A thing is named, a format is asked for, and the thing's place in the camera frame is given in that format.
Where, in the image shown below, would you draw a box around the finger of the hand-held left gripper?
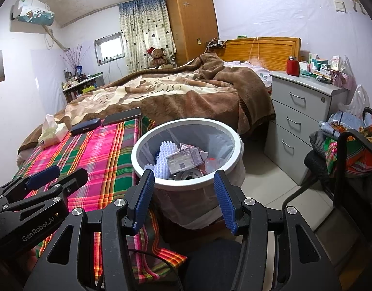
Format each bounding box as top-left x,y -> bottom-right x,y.
1,168 -> 89,213
0,165 -> 61,202

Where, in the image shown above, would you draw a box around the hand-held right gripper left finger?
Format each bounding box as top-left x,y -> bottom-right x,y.
23,169 -> 155,291

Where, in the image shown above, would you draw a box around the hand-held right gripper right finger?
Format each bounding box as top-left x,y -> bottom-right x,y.
213,170 -> 344,291

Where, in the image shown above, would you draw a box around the clear plastic wrapper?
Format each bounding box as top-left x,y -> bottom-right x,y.
204,157 -> 226,173

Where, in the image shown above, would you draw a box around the large red drink can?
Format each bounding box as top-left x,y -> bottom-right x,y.
175,170 -> 203,181

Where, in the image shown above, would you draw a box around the lavender ribbed foam sleeve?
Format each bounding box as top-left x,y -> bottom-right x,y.
145,139 -> 179,179

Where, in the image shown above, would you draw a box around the small grey carton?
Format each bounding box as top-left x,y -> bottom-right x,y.
165,152 -> 205,175

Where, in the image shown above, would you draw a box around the small pink carton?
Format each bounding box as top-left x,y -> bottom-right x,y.
178,142 -> 209,162

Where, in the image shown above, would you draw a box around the white round waste bin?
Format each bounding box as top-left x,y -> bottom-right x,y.
131,118 -> 245,229

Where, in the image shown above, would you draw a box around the white tissue pack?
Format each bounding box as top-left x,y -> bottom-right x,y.
38,114 -> 70,148

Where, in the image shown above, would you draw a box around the dark blue glasses case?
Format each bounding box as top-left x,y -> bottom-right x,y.
70,118 -> 102,135

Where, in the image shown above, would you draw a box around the clear bin liner bag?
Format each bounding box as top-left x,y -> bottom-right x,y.
134,124 -> 245,229

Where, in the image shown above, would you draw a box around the black smartphone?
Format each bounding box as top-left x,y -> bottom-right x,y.
101,107 -> 142,126

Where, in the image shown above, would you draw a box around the shelf with bottles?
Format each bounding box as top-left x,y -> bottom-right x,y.
62,73 -> 105,104

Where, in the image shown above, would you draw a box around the brown beige blanket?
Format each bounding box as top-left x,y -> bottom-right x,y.
18,52 -> 276,155

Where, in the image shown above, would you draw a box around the grey drawer cabinet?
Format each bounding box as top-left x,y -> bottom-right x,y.
264,71 -> 350,186

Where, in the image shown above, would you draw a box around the bare decorative branches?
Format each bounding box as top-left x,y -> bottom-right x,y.
60,45 -> 91,73

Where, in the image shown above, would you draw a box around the black chair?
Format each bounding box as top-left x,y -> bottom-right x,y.
281,107 -> 372,219

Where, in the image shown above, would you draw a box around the pink bedsheet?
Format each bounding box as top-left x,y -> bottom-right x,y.
224,61 -> 273,87

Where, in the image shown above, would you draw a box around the small window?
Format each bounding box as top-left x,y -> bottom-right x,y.
93,33 -> 125,65

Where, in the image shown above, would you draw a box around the wrapped air conditioner pipe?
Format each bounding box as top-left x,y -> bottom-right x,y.
42,24 -> 71,52

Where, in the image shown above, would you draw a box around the brown teddy bear red hat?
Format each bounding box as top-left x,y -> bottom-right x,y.
147,47 -> 174,69

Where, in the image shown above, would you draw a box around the red jar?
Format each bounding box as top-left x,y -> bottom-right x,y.
286,56 -> 300,75

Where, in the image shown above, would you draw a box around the wooden bed headboard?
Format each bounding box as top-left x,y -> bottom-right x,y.
219,37 -> 302,67

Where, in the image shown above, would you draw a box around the patterned curtain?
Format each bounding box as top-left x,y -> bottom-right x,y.
119,0 -> 176,74

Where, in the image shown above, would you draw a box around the row of small boxes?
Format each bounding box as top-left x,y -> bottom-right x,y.
299,53 -> 354,90

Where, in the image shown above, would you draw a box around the white plastic bag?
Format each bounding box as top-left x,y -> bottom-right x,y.
339,84 -> 371,119

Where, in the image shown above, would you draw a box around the wooden wardrobe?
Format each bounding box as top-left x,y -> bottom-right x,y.
166,0 -> 220,66

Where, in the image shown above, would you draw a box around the orange cable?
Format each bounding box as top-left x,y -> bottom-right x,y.
249,36 -> 262,64

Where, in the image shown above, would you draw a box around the covered wall air conditioner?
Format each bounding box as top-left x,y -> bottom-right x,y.
10,0 -> 55,25

